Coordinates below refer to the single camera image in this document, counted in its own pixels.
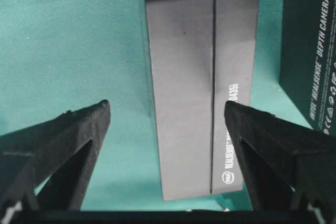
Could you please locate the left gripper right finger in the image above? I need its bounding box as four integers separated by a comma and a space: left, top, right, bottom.
224, 101, 335, 211

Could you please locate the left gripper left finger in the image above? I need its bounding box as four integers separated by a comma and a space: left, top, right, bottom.
1, 100, 111, 211

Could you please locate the black camera box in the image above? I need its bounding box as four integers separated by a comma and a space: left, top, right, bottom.
280, 0, 335, 136
145, 0, 259, 201

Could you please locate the green table cloth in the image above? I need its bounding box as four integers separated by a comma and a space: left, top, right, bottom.
0, 0, 320, 211

